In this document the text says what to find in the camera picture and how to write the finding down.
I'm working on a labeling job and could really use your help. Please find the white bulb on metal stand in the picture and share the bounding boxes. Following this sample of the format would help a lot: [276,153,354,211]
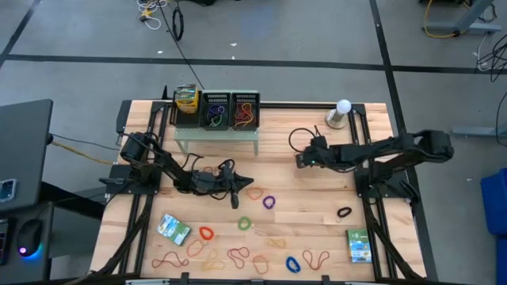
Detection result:
[325,99,353,131]

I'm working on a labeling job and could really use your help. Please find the black plastic mesh basket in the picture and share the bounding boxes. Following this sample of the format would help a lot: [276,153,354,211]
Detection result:
[201,91,232,131]
[231,91,261,131]
[169,89,204,129]

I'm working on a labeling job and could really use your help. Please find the pink rubber band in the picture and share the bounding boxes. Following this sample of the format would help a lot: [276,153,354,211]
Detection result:
[227,246,251,270]

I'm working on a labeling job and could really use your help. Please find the blue plastic bin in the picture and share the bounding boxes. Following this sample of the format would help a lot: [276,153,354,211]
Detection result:
[479,167,507,285]

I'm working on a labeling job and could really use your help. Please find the grey floor bar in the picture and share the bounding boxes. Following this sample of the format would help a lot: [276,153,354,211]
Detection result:
[451,125,507,139]

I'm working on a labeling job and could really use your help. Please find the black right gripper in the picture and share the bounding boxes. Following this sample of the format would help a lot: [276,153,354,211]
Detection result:
[295,135,330,169]

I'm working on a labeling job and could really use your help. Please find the long black floor cable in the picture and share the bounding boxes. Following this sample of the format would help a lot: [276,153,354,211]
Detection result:
[157,0,205,91]

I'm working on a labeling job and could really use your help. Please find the black coiled cable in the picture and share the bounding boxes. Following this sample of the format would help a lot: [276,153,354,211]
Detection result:
[171,6,185,42]

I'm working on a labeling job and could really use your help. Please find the grey desk leg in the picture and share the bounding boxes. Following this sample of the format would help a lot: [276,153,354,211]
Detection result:
[425,0,502,35]

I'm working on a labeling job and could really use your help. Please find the smartphone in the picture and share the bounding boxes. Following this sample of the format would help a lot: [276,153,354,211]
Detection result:
[0,178,19,203]

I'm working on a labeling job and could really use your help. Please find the yellow floor cable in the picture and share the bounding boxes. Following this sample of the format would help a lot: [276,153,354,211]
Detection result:
[423,0,461,40]

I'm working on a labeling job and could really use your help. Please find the black cable bundle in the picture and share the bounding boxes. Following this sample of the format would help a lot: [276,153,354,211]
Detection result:
[476,33,507,83]

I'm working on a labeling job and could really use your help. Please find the white and yellow cable bundle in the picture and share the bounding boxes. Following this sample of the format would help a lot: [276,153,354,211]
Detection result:
[136,0,164,32]

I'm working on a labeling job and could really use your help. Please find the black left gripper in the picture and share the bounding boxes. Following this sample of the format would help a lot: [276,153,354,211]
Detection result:
[191,158,255,211]

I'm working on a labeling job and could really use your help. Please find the Crayola crayon box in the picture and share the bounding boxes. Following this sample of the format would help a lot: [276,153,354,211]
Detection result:
[174,94,200,115]
[176,83,199,101]
[155,214,193,247]
[346,228,373,264]

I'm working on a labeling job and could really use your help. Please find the yellow-brown cable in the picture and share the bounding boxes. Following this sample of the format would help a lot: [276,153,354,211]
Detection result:
[50,139,116,166]

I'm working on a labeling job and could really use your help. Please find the pale green metal shelf riser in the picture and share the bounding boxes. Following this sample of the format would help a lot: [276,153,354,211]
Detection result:
[173,89,260,157]

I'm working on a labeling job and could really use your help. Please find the black computer mouse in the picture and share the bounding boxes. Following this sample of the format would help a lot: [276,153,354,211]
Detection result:
[16,218,44,259]

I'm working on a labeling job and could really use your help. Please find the blue spiral wrist coil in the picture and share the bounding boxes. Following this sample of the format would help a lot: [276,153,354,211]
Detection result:
[285,256,302,275]

